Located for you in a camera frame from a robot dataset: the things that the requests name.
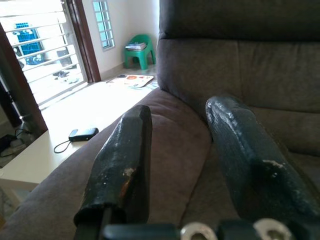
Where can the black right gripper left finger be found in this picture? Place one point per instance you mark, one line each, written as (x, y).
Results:
(112, 162)

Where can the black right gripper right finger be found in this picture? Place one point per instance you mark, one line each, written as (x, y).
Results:
(250, 162)

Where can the printed floor mat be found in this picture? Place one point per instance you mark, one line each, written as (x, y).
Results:
(135, 80)

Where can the dark grey fabric sofa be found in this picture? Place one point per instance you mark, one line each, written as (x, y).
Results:
(250, 70)

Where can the black handheld device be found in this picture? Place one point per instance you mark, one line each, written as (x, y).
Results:
(83, 133)

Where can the white low table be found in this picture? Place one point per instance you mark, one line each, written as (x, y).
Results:
(37, 160)

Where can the dark brown door leaf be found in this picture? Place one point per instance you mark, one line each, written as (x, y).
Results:
(22, 105)

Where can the green plastic chair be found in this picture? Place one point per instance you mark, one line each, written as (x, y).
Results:
(145, 57)

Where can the stack of papers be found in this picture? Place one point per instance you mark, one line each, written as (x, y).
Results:
(136, 46)

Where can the white door security grille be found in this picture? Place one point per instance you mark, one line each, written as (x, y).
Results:
(47, 51)

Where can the grid pane window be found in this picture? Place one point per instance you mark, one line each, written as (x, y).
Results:
(103, 25)

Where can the blue plastic crate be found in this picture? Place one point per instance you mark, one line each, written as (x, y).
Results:
(27, 37)

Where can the brown wooden door frame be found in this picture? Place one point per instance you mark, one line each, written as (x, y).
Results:
(87, 50)

